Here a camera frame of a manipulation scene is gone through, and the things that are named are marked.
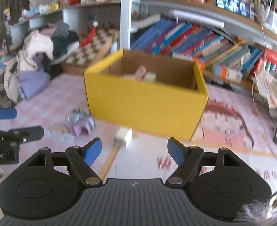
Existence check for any white charging cable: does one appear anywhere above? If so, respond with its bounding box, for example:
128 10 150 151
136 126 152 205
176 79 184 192
251 16 277 160

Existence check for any wooden chess board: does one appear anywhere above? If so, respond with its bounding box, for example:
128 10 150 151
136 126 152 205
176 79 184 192
61 28 119 75

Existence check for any pink cartoon table mat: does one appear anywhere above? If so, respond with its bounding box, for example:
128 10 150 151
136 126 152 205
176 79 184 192
0 75 277 191

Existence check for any purple small toy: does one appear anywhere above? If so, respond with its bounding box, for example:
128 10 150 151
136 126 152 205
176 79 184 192
67 109 96 137

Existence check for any stack of papers and books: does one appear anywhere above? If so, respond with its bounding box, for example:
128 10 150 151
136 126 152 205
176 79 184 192
255 71 277 109

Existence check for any red tassel ornament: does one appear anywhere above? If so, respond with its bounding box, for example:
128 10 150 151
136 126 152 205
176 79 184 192
80 21 99 47

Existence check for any orange white box right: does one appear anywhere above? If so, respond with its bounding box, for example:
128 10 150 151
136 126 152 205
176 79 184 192
211 64 243 82

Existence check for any pink utility knife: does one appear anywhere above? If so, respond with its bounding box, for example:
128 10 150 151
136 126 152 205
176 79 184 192
134 65 147 81

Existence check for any white large power adapter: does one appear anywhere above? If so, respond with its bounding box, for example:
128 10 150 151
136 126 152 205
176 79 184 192
143 72 156 82

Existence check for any pile of clothes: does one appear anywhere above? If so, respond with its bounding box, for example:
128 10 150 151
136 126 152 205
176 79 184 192
4 21 80 103

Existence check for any pink plush paw toy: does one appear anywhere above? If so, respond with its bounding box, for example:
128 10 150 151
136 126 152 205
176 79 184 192
122 74 135 80

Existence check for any phone on shelf playing video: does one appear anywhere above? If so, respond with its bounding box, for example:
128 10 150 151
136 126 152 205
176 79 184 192
216 0 251 18

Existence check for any yellow cardboard box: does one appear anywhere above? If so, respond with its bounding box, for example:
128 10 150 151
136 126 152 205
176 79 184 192
84 50 209 140

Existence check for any row of leaning books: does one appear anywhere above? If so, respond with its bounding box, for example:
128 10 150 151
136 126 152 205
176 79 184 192
130 16 267 80

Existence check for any white shelf upright post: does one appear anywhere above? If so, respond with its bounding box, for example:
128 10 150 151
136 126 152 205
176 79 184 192
120 0 132 50

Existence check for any small white charger plug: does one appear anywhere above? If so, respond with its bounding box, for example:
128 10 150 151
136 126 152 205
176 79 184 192
114 127 132 147

